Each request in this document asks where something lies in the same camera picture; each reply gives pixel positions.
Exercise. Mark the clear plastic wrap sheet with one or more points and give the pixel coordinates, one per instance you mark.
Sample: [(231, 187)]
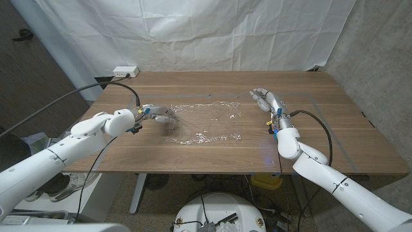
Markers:
[(206, 124)]

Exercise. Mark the yellow object under table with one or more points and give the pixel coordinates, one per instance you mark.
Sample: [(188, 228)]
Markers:
[(267, 182)]

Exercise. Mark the black round fan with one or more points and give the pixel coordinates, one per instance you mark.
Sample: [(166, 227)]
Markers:
[(157, 181)]

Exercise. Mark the white crumpled backdrop sheet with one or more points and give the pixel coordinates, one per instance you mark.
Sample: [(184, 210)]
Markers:
[(199, 35)]

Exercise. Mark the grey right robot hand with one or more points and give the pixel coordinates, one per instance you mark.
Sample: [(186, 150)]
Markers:
[(278, 108)]

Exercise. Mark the grey white sneaker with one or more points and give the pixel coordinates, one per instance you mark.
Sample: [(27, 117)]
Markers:
[(72, 185)]

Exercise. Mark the white robot torso base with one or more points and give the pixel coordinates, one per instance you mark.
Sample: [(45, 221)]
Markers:
[(222, 206)]

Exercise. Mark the white table leg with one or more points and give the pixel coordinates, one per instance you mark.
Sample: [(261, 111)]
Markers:
[(137, 193)]

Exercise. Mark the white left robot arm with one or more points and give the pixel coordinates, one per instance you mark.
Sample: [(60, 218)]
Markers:
[(64, 151)]

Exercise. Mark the white power strip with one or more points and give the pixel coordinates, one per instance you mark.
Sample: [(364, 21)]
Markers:
[(125, 71)]

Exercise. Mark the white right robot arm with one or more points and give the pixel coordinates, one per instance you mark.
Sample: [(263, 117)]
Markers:
[(338, 187)]

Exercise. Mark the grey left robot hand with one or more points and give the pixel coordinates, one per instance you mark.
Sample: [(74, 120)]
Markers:
[(154, 111)]

